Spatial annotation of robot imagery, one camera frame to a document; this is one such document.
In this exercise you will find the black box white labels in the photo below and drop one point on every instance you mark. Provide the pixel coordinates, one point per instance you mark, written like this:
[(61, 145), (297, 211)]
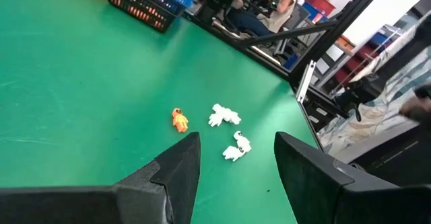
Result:
[(320, 114)]

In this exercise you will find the red shelf rack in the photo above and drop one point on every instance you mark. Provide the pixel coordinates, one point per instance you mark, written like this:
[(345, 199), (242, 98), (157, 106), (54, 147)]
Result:
[(357, 61)]

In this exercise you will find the red storage bin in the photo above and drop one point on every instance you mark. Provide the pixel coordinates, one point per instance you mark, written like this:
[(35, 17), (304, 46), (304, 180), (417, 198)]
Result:
[(320, 2)]

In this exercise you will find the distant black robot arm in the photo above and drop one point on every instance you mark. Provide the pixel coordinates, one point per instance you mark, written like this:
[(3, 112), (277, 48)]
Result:
[(272, 5)]

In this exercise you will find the person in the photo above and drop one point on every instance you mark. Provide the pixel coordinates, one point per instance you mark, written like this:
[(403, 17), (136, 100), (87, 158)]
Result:
[(279, 13)]

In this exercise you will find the black bundled equipment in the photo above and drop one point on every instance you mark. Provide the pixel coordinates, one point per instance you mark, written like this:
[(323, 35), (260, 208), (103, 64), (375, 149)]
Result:
[(353, 94)]

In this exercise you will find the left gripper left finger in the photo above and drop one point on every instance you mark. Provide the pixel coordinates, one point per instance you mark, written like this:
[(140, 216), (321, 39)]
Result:
[(134, 204)]

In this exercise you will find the small orange toy figure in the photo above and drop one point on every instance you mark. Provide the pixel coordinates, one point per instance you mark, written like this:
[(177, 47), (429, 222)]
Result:
[(180, 120)]

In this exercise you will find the person's hand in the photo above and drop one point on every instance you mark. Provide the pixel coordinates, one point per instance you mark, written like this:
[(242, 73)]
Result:
[(415, 109)]

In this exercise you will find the grey office chair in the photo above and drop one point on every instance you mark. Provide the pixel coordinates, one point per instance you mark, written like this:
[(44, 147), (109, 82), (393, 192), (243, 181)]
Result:
[(299, 17)]

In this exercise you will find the black plastic basket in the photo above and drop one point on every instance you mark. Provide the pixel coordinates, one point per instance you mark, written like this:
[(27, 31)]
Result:
[(141, 5)]

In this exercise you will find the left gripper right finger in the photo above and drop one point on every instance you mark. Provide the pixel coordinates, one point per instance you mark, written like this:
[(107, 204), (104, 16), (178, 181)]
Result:
[(330, 197)]

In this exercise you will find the white aluminium bar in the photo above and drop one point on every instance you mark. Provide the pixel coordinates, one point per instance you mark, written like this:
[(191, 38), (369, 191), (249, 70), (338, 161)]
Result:
[(305, 82)]

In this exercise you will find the patterned white blue cloth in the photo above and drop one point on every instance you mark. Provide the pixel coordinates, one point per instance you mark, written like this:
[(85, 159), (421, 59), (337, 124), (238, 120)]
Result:
[(377, 116)]

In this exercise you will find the small white ghost figure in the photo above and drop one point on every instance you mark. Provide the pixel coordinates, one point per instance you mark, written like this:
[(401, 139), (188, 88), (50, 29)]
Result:
[(217, 117), (242, 140), (232, 115), (232, 153)]

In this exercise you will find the blue storage bin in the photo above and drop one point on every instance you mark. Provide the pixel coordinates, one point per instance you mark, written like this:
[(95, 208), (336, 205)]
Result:
[(311, 12)]

